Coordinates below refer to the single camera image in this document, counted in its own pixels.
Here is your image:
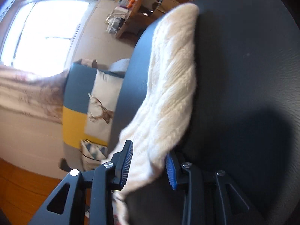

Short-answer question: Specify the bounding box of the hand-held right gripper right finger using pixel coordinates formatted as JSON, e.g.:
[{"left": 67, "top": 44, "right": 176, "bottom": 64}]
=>
[{"left": 165, "top": 151, "right": 265, "bottom": 225}]

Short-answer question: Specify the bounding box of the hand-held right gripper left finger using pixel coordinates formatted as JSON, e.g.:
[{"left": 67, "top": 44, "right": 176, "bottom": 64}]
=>
[{"left": 28, "top": 139, "right": 134, "bottom": 225}]

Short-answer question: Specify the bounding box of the cream knit sweater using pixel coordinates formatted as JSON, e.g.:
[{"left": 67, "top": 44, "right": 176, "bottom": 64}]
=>
[{"left": 101, "top": 3, "right": 200, "bottom": 225}]

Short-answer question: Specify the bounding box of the white triangle pattern pillow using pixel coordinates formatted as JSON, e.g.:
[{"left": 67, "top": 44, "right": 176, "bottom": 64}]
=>
[{"left": 80, "top": 139, "right": 109, "bottom": 171}]

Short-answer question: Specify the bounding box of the white deer print pillow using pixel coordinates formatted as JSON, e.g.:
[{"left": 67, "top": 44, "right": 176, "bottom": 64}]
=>
[{"left": 85, "top": 69, "right": 125, "bottom": 143}]

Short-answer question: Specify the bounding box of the grey yellow blue sofa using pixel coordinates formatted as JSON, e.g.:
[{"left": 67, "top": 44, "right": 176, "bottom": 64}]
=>
[{"left": 60, "top": 58, "right": 130, "bottom": 171}]

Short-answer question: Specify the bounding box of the patterned beige curtain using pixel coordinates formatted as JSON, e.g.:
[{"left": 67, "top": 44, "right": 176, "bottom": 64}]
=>
[{"left": 0, "top": 60, "right": 98, "bottom": 125}]

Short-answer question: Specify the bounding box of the cluster of jars and boxes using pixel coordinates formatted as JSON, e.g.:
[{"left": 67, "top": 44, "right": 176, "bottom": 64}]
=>
[{"left": 104, "top": 0, "right": 139, "bottom": 35}]

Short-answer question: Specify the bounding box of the wooden desk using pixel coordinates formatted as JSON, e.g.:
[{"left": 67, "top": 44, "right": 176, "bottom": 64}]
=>
[{"left": 103, "top": 0, "right": 164, "bottom": 39}]

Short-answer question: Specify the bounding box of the bright window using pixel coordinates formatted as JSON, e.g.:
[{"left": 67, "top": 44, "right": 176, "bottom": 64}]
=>
[{"left": 0, "top": 0, "right": 113, "bottom": 67}]

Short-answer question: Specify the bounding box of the brown paper bag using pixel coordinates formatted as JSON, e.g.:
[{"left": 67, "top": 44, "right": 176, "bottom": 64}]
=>
[{"left": 148, "top": 0, "right": 181, "bottom": 14}]

